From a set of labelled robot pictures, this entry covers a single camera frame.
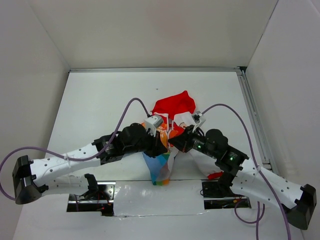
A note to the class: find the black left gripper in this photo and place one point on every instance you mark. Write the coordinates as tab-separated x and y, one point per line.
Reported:
157	147

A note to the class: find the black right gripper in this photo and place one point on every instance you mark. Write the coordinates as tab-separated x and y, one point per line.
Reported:
180	141

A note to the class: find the white and red kids jacket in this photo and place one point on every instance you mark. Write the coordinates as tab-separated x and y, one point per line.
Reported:
176	112

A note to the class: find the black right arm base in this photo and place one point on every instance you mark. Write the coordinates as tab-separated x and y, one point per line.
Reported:
215	198

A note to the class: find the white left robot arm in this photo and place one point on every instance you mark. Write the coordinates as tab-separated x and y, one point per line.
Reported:
35	178

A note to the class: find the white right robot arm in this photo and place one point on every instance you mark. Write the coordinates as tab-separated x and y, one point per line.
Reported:
242	176

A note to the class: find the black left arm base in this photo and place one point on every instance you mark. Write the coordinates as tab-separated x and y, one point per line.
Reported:
98	196

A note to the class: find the white tape sheet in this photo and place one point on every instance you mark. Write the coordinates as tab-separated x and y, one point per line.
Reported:
142	198

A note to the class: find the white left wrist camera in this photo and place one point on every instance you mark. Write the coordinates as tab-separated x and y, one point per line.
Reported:
152	123

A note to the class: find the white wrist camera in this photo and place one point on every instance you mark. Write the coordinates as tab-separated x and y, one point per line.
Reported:
199	119
152	123

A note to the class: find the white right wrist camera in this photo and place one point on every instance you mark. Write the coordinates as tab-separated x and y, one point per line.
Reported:
199	119

